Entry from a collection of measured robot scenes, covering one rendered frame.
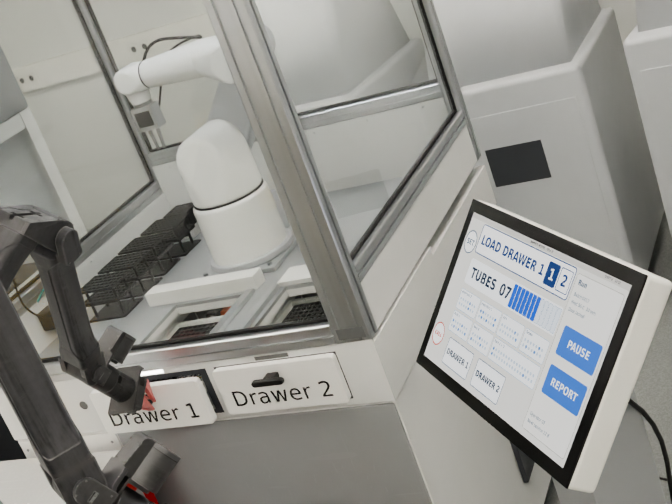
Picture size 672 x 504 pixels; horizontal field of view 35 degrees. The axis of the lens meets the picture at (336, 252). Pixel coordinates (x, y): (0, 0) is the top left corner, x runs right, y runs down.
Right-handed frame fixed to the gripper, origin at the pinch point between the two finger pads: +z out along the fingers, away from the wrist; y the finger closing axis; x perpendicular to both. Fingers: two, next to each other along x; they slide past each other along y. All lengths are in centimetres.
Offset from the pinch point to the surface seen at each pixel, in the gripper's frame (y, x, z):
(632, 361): -18, -111, -36
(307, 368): 4.9, -36.8, 2.3
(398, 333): 15, -52, 12
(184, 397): 1.6, -7.1, 2.1
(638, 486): -24, -102, 0
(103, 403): 2.1, 14.4, 1.3
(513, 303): -2, -91, -26
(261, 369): 5.5, -26.3, 1.3
